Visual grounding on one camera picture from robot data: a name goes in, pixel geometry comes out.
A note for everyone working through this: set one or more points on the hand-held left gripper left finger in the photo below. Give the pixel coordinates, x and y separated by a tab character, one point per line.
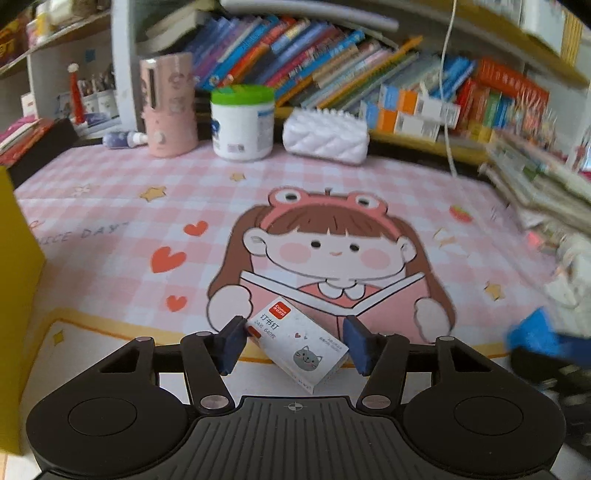
233	344

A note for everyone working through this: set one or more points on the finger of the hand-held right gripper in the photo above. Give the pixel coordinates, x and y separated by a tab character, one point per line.
535	334

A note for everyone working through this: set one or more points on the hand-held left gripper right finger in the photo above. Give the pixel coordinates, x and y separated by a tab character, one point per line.
360	344

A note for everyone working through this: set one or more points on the white staple box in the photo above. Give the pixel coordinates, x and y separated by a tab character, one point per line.
300	346

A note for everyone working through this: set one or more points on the yellow-edged cardboard box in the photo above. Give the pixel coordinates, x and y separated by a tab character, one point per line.
18	277

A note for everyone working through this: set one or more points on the white cloth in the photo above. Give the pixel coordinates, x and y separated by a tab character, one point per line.
572	272

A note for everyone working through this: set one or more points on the pink checked cartoon table mat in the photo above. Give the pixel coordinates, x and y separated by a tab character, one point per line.
138	221

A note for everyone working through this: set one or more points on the pile of worn books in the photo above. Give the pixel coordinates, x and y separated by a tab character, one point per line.
540	180

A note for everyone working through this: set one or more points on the white quilted purse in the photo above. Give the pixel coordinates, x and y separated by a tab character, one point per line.
325	138

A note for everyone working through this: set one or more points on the white jar with green lid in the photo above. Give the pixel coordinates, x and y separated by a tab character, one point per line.
242	124

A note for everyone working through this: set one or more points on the small glue tube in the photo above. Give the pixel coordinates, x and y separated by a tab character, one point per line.
120	140

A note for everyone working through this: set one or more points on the pink cylindrical bottle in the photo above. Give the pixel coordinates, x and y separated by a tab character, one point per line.
168	110

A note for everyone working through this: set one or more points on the row of small colourful boxes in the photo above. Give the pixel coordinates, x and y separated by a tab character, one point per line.
443	106

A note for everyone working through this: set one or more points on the black electronic keyboard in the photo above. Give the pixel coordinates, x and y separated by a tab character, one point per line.
41	147

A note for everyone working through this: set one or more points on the white pen cup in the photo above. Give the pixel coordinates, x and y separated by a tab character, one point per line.
105	94
87	99

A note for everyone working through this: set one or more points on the red tassel ornament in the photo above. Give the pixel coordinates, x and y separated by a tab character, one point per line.
76	97

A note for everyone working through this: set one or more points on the white shelf unit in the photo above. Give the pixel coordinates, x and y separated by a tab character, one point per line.
124	69

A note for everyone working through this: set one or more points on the row of colourful books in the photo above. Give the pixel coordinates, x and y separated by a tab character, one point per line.
286	50

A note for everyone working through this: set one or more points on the red plastic bag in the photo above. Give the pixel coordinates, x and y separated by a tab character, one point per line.
18	136

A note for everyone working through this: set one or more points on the row of shelved books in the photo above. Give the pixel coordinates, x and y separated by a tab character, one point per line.
554	23

